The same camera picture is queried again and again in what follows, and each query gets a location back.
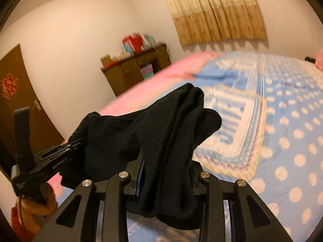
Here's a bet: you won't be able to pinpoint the cardboard box on desk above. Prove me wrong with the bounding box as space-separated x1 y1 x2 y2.
100 54 112 66

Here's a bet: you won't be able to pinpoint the black knitted garment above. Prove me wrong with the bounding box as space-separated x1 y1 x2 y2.
60 83 222 230

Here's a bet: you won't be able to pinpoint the pastel stacked boxes under desk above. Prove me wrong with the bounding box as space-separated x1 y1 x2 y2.
140 63 154 80

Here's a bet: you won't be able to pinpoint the brown wooden door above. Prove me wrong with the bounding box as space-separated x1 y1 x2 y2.
0 44 64 179

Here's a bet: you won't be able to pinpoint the brown wooden desk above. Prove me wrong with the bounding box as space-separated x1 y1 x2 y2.
101 43 171 96

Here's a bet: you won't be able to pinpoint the person's left hand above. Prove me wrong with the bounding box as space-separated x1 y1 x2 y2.
16 183 58 234

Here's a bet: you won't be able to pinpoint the blue pink patterned blanket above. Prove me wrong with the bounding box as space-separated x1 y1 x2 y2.
46 50 323 242

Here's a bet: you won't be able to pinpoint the red gift bag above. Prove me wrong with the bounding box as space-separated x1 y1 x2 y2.
122 33 144 54

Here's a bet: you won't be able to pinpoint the dark red sleeve forearm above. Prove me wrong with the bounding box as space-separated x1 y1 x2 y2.
11 207 35 242

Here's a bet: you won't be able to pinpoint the pink floral pillow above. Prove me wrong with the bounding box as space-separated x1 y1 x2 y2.
315 50 323 71

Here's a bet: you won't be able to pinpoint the red door ornament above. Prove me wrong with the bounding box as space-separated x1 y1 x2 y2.
1 73 19 99

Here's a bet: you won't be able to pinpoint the silver door handle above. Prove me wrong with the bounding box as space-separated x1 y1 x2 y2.
33 99 42 111

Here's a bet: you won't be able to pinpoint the beige patterned curtain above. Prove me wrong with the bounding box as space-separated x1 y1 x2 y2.
166 0 267 46

